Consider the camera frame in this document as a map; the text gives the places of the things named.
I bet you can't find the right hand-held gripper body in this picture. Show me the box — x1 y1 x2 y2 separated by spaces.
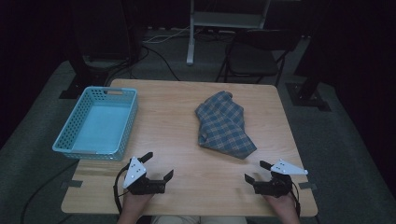
252 159 309 199

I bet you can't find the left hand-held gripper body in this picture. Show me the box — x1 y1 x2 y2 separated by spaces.
122 156 166 196

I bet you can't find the blue plaid shirt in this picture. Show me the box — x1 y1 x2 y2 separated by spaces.
194 90 259 161

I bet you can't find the person's right hand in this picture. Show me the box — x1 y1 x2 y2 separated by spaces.
263 193 299 218

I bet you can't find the person's left hand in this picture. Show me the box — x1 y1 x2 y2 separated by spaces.
121 191 154 217

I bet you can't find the grey tape strip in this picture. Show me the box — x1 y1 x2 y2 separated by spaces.
298 181 318 191
60 179 84 190

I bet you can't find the light blue plastic basket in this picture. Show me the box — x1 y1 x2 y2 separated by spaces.
51 86 139 161

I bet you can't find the black stand base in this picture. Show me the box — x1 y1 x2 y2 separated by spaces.
58 55 110 101
285 76 332 113

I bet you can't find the black folding chair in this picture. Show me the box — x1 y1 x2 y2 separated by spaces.
215 28 301 87

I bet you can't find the white metal stand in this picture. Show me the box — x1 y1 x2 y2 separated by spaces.
186 0 272 66

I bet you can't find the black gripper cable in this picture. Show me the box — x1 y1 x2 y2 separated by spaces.
112 164 130 216
290 182 303 218

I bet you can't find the thin black floor cable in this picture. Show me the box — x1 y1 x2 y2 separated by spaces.
140 44 182 82

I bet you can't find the white floor cable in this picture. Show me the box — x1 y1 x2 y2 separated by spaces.
142 25 191 45

